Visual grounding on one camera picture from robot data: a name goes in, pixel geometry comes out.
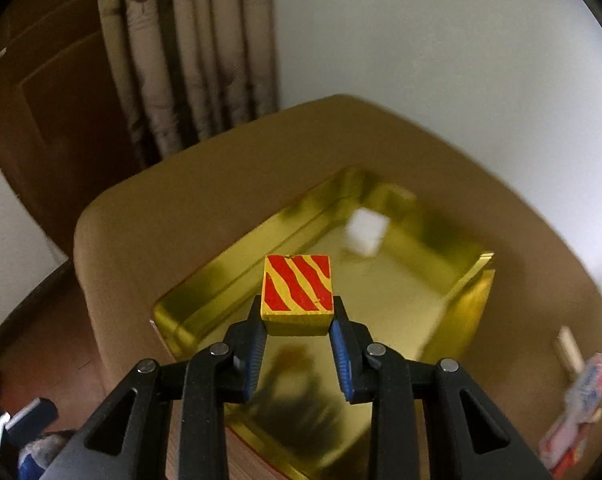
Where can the silver metal bar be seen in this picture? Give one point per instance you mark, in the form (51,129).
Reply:
(568,352)

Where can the dark wooden door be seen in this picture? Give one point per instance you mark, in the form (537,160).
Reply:
(63,135)

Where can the beige patterned curtain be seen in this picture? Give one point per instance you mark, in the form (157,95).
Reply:
(187,70)

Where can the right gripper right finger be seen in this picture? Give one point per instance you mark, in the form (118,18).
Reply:
(468,436)

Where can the red gold tin box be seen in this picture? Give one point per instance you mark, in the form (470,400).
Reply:
(417,282)

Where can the clear box blue label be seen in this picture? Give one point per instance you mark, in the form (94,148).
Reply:
(564,443)

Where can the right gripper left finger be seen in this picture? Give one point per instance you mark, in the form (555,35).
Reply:
(128,435)

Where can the yellow red striped block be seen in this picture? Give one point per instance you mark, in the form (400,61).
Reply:
(297,295)

